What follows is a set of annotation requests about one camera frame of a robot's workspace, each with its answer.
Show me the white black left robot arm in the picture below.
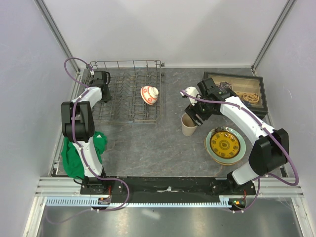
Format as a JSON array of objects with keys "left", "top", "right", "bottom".
[{"left": 61, "top": 71, "right": 111, "bottom": 179}]

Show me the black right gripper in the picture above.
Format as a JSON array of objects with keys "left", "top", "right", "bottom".
[{"left": 185, "top": 94, "right": 215, "bottom": 127}]

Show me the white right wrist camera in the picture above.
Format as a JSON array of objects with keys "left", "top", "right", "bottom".
[{"left": 180, "top": 86, "right": 201, "bottom": 106}]

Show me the green cloth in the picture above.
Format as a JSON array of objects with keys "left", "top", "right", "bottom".
[{"left": 61, "top": 131, "right": 107, "bottom": 178}]

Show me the yellow patterned plate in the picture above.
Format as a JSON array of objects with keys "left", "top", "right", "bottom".
[{"left": 209, "top": 131, "right": 240, "bottom": 159}]

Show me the beige cup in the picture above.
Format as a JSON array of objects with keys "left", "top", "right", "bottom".
[{"left": 181, "top": 114, "right": 197, "bottom": 136}]

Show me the green flower plate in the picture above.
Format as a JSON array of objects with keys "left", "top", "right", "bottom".
[{"left": 206, "top": 126, "right": 246, "bottom": 158}]

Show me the black glass-lid display box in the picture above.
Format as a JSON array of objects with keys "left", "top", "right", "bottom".
[{"left": 203, "top": 72, "right": 268, "bottom": 119}]

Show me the grey wire dish rack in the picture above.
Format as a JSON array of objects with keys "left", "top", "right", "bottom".
[{"left": 90, "top": 60, "right": 164, "bottom": 125}]

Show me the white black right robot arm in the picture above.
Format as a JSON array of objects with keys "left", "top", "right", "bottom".
[{"left": 180, "top": 78, "right": 293, "bottom": 195}]

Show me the slotted cable duct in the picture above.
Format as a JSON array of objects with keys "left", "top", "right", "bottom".
[{"left": 45, "top": 197, "right": 238, "bottom": 208}]

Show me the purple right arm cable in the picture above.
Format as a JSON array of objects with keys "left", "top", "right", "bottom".
[{"left": 180, "top": 90, "right": 299, "bottom": 214}]

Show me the white orange patterned bowl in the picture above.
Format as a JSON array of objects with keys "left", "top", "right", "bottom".
[{"left": 140, "top": 85, "right": 159, "bottom": 105}]

